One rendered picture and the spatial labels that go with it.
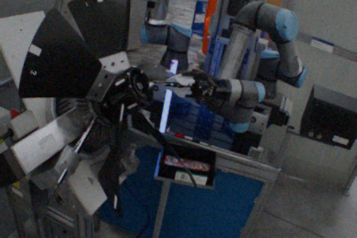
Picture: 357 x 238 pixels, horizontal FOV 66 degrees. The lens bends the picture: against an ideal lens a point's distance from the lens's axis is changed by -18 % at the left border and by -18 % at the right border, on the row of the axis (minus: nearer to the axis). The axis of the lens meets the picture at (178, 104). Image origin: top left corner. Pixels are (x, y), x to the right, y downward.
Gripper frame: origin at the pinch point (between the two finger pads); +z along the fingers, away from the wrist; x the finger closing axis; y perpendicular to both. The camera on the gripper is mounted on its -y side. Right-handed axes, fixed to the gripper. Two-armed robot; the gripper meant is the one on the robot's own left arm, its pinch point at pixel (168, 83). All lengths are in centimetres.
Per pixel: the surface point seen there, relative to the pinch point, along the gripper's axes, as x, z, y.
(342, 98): -8, -66, 17
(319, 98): -7, -54, 16
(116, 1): -23.5, 19.9, -11.6
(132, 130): 14.0, 11.1, 7.2
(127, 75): -9.2, 17.2, 15.3
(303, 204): 122, -156, -34
